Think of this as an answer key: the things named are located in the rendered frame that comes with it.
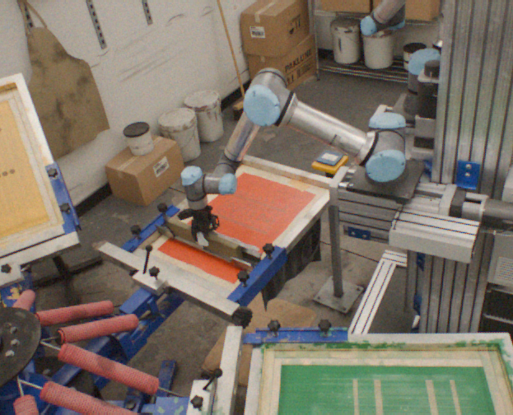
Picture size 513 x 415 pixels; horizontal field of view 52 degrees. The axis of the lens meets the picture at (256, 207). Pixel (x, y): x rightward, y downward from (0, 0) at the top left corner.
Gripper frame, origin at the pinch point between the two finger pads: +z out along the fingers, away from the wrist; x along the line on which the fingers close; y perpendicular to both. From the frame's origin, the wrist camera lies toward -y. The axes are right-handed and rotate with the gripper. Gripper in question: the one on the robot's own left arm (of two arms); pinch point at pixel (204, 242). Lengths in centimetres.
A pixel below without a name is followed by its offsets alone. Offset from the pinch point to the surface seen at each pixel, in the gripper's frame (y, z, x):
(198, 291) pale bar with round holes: 18.2, -3.5, -23.6
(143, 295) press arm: 1.3, -3.2, -34.5
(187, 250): -7.8, 5.4, -3.4
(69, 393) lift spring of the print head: 23, -19, -78
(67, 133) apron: -192, 35, 67
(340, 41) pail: -121, 62, 328
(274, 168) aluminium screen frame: -5, 2, 57
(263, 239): 16.6, 5.0, 16.8
